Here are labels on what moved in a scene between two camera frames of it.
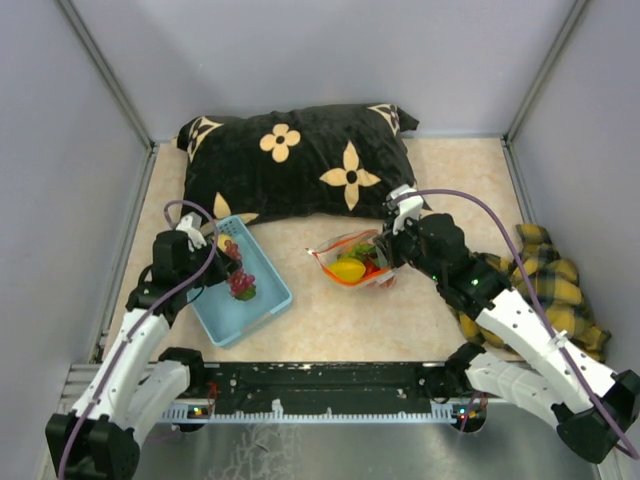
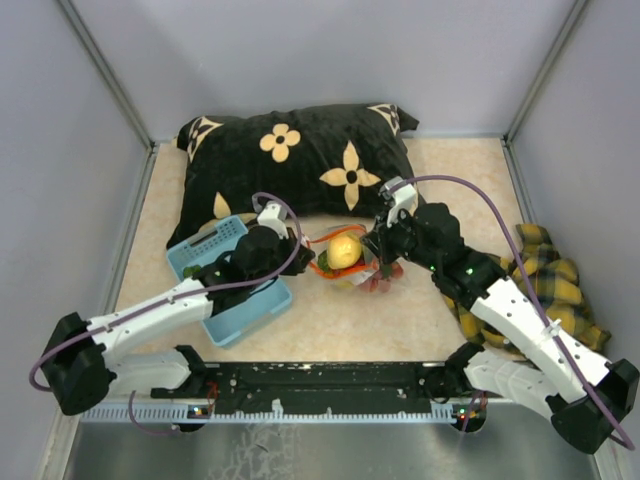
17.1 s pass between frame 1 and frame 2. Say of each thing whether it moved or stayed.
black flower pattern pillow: stayed
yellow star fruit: moved
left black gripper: moved
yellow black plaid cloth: stayed
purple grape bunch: moved
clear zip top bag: moved
